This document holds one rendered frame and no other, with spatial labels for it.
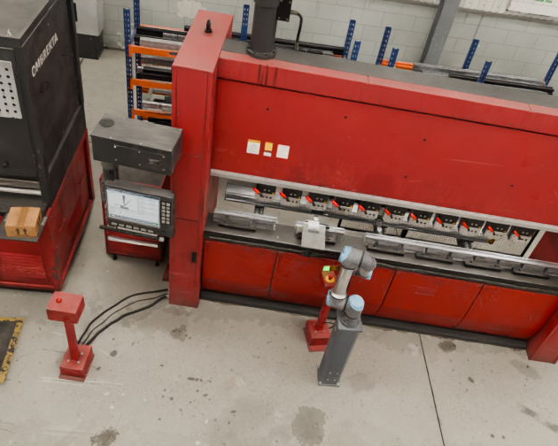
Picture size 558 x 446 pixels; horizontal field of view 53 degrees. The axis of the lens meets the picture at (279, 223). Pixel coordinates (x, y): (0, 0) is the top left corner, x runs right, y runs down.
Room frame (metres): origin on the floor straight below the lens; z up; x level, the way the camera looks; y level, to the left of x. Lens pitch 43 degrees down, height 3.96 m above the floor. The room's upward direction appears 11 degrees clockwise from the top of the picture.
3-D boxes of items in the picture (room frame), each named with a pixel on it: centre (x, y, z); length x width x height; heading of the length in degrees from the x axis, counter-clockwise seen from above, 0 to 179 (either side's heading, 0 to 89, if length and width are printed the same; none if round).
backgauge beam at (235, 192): (3.60, -0.66, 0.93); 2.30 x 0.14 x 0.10; 93
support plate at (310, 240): (3.14, -0.28, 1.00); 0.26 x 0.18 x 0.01; 3
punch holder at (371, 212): (3.30, -0.65, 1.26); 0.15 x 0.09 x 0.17; 93
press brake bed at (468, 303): (3.27, -0.93, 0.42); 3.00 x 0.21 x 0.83; 93
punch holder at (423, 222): (3.32, -1.05, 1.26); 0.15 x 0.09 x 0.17; 93
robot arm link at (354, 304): (2.58, -0.64, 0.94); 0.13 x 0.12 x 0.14; 80
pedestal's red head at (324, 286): (2.95, -0.51, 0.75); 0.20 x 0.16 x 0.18; 107
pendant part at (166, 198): (2.65, 0.91, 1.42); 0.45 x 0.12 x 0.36; 89
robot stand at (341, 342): (2.58, -0.64, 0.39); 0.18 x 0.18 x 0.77; 8
